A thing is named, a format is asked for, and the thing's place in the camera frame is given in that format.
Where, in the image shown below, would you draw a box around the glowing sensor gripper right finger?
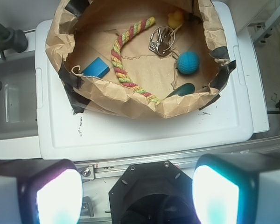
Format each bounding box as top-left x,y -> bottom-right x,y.
192,153 -> 280,224

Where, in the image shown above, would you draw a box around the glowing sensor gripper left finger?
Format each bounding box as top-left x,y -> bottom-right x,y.
0,159 -> 83,224

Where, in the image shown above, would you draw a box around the blue rectangular block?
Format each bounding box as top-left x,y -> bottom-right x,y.
82,57 -> 110,78

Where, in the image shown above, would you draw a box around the white plastic bin lid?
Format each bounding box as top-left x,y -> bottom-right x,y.
35,1 -> 254,161

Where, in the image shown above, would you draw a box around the clear plastic storage bin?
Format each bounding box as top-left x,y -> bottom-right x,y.
0,32 -> 38,140

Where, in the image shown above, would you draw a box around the dark green oval object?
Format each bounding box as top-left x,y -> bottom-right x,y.
167,83 -> 195,98

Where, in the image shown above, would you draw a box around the blue textured ball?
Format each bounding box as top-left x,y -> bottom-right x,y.
177,51 -> 200,75

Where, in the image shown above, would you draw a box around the dark grey clamp knob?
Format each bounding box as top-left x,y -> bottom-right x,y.
0,23 -> 28,60

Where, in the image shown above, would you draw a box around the crumpled brown paper bag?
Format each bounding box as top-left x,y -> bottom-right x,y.
46,0 -> 236,119

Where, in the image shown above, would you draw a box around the yellow rubber duck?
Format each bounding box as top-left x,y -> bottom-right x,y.
168,10 -> 184,29

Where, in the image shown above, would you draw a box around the aluminium extrusion rail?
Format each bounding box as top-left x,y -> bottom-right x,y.
75,135 -> 280,182

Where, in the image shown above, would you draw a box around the black octagonal mount plate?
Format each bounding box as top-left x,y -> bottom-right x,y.
109,161 -> 200,224

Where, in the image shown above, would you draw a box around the multicolour braided rope toy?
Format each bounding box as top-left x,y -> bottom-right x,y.
111,16 -> 161,105

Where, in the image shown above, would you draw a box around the metal keys on ring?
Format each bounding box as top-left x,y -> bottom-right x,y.
148,26 -> 175,57

